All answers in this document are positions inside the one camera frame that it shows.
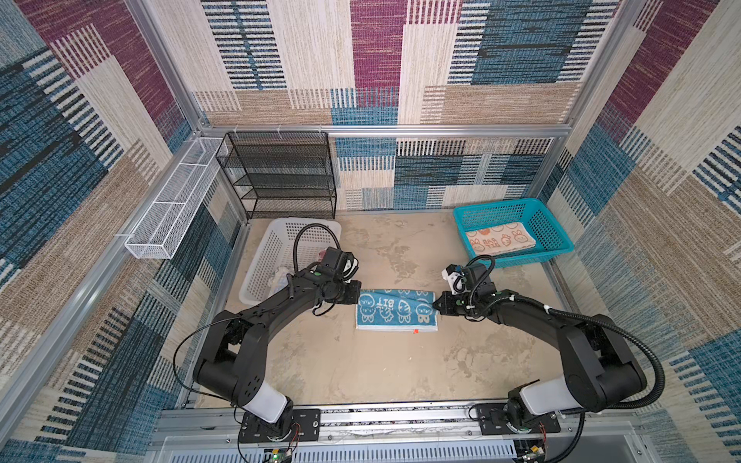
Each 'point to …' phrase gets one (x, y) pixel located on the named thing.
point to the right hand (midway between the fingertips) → (435, 307)
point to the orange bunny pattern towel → (500, 238)
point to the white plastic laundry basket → (280, 246)
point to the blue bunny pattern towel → (397, 310)
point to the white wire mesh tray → (161, 231)
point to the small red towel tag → (416, 331)
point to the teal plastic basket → (550, 236)
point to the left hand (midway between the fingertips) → (358, 290)
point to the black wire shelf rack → (281, 175)
